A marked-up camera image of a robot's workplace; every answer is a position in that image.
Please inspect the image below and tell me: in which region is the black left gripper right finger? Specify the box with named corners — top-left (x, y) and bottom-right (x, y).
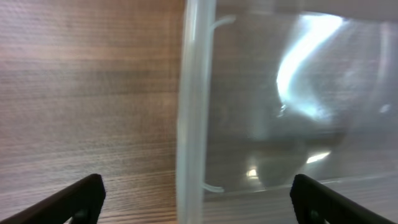
top-left (290, 174), bottom-right (394, 224)

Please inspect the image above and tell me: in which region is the clear plastic container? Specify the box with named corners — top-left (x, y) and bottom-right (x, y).
top-left (176, 0), bottom-right (397, 223)

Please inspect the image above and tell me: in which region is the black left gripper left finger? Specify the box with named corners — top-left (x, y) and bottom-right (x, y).
top-left (1, 174), bottom-right (106, 224)

